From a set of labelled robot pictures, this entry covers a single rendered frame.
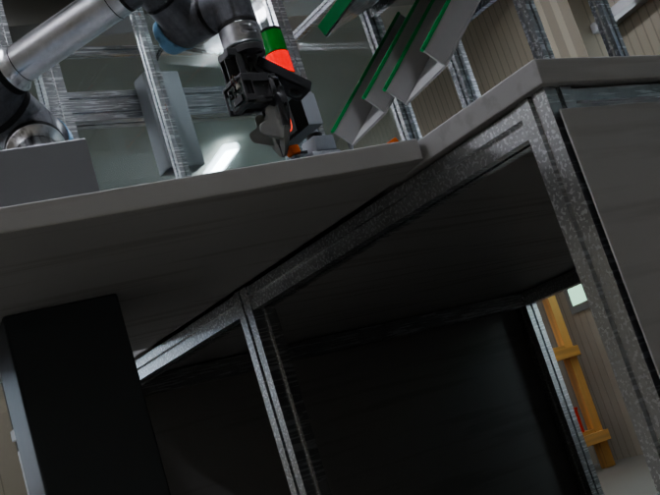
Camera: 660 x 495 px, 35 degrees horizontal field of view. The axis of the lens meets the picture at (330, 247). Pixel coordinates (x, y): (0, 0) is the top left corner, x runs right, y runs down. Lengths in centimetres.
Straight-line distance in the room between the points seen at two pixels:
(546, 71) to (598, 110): 8
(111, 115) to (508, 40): 471
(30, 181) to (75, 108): 150
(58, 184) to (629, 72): 78
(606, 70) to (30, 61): 114
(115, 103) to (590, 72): 201
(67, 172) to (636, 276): 79
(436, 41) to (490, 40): 605
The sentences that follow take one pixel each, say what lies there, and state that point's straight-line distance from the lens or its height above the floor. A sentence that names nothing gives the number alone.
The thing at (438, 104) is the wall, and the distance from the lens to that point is 817.
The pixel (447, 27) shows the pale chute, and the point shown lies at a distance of 152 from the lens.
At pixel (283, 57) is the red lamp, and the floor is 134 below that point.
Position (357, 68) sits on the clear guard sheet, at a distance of 346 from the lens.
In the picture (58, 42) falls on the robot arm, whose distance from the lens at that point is 199.
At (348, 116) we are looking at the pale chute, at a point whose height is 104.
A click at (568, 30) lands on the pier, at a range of 655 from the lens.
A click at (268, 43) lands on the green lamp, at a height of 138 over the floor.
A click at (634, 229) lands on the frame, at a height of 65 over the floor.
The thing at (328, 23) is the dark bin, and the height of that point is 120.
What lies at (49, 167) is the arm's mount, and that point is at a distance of 150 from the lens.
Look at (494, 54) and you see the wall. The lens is 752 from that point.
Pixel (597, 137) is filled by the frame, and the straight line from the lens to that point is 119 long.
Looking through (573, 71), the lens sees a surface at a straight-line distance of 120.
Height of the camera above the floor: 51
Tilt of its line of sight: 12 degrees up
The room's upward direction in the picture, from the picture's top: 18 degrees counter-clockwise
